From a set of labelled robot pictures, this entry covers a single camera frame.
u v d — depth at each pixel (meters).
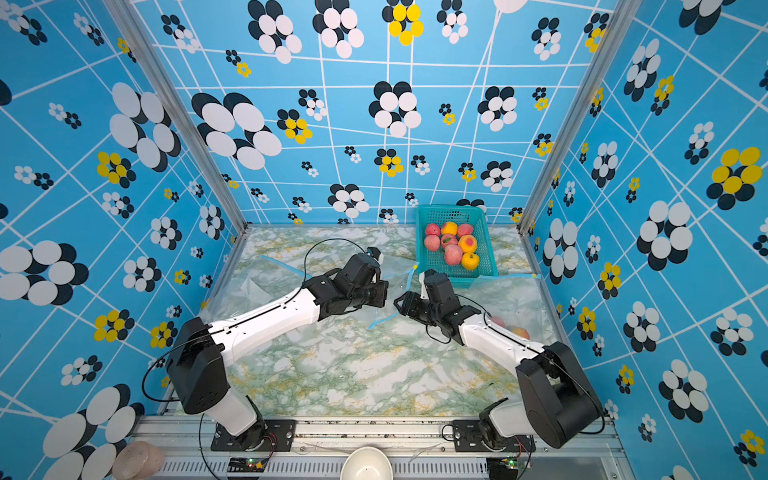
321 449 0.72
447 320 0.64
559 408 0.42
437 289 0.67
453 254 1.03
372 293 0.72
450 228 1.12
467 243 1.08
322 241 0.72
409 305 0.76
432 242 1.08
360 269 0.61
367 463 0.68
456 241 1.09
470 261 1.03
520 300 0.97
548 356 0.45
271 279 1.05
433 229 1.12
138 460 0.69
